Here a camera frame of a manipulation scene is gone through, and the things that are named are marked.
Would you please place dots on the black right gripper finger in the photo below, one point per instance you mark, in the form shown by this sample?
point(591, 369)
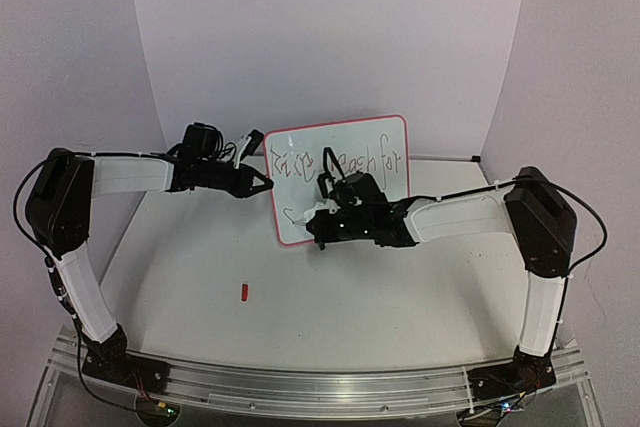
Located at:
point(318, 216)
point(321, 232)

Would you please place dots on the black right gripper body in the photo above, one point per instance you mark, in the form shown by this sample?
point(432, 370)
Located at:
point(316, 226)

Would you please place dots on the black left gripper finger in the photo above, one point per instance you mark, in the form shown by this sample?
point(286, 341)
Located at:
point(247, 191)
point(249, 176)

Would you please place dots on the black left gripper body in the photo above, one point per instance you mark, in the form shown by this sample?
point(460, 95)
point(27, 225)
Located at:
point(208, 178)

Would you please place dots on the pink framed whiteboard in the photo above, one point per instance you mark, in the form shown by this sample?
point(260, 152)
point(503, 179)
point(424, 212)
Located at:
point(295, 158)

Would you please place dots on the red marker cap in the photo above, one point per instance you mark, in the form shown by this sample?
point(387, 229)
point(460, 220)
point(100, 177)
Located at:
point(244, 292)

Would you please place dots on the whiteboard marker silver body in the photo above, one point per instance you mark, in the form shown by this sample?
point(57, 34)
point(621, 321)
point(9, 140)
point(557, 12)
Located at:
point(301, 219)

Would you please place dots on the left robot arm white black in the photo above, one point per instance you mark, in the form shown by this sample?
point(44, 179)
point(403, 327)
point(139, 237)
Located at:
point(58, 211)

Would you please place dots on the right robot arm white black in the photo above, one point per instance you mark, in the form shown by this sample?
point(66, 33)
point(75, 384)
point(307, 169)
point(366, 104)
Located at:
point(529, 208)

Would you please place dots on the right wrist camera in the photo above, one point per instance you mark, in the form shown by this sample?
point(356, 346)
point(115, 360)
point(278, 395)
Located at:
point(326, 183)

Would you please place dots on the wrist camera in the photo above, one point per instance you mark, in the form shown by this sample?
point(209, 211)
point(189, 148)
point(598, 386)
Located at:
point(326, 183)
point(246, 146)

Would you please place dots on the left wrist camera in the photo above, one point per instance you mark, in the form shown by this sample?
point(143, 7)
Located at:
point(246, 146)

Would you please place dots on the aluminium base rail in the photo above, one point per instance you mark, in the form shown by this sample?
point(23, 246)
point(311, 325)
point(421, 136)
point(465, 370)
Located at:
point(181, 392)

